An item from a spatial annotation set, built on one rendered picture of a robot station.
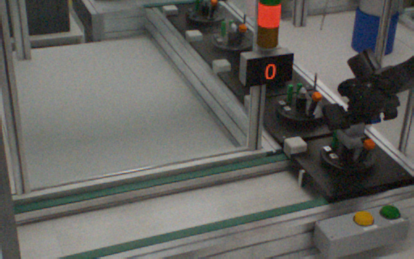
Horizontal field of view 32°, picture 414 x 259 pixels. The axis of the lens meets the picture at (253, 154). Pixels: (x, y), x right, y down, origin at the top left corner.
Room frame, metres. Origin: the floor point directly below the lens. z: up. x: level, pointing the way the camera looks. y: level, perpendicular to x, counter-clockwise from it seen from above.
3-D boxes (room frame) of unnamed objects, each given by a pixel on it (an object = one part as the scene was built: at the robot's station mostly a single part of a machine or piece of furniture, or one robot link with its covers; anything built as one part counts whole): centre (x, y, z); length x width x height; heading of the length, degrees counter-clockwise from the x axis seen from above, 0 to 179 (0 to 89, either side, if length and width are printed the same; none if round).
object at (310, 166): (1.51, -0.24, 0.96); 0.24 x 0.24 x 0.02; 27
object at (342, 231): (1.28, -0.26, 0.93); 0.21 x 0.07 x 0.06; 117
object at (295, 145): (1.56, -0.10, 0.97); 0.05 x 0.05 x 0.04; 27
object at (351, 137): (1.52, -0.23, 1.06); 0.08 x 0.04 x 0.07; 27
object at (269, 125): (1.74, -0.12, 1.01); 0.24 x 0.24 x 0.13; 27
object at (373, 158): (1.51, -0.24, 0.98); 0.14 x 0.14 x 0.02
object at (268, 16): (1.53, -0.01, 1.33); 0.05 x 0.05 x 0.05
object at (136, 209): (1.40, 0.04, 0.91); 0.84 x 0.28 x 0.10; 117
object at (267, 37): (1.53, -0.01, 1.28); 0.05 x 0.05 x 0.05
